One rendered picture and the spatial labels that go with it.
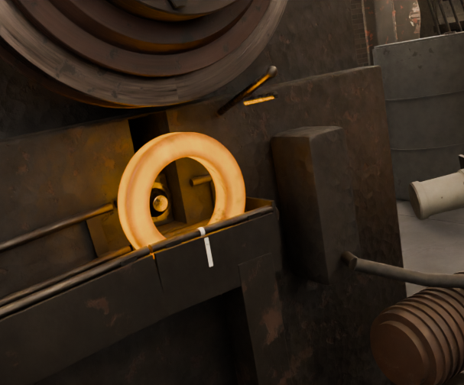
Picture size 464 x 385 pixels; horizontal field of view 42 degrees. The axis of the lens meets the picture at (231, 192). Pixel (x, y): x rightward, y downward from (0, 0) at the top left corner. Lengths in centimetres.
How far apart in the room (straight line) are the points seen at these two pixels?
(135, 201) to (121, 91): 14
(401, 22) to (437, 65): 165
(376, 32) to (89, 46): 459
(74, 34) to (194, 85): 17
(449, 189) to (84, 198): 53
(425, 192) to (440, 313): 18
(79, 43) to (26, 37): 6
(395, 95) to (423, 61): 24
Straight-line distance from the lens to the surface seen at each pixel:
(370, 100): 112
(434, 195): 95
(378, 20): 520
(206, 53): 77
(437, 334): 90
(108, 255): 81
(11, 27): 70
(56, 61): 71
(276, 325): 89
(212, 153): 81
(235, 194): 84
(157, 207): 88
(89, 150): 82
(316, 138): 89
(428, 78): 338
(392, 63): 343
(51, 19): 69
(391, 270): 92
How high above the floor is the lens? 92
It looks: 12 degrees down
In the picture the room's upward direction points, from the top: 10 degrees counter-clockwise
